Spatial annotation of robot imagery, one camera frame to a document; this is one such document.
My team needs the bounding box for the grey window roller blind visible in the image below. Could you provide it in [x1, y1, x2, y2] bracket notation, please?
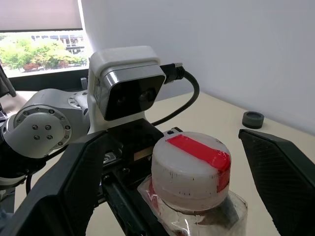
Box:
[0, 0, 84, 32]

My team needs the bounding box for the white cap with red tape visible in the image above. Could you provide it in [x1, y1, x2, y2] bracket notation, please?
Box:
[150, 131, 232, 212]

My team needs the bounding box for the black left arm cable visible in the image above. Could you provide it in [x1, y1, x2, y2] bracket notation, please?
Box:
[150, 62, 200, 126]
[25, 169, 34, 195]

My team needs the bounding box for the clear plastic drink bottle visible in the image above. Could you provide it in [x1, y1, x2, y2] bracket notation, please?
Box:
[137, 176, 248, 236]

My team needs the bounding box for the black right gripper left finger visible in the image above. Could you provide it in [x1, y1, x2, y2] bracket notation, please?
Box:
[0, 131, 117, 236]

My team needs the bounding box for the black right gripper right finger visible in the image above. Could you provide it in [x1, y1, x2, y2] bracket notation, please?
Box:
[238, 128, 315, 236]

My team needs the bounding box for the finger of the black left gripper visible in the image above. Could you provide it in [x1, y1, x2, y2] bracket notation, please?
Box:
[102, 180, 171, 236]

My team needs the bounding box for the black window frame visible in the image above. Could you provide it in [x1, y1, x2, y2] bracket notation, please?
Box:
[6, 68, 90, 92]

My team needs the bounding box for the dark grey round cap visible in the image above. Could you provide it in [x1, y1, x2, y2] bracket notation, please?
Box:
[242, 111, 265, 130]

